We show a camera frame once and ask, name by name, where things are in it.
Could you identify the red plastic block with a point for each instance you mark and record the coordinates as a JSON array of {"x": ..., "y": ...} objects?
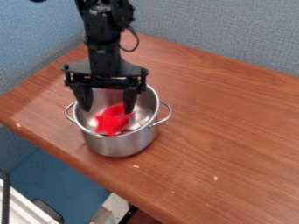
[{"x": 112, "y": 120}]

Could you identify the stainless steel pot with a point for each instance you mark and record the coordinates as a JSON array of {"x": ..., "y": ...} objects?
[{"x": 152, "y": 112}]

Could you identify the white table leg bracket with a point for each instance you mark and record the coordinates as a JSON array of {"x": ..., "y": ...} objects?
[{"x": 110, "y": 211}]

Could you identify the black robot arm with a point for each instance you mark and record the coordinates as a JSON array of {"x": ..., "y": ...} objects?
[{"x": 105, "y": 18}]

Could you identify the white device with black pad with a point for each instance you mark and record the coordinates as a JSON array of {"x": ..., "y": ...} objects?
[{"x": 20, "y": 211}]

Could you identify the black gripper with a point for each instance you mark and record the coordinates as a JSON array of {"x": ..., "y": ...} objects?
[{"x": 104, "y": 70}]

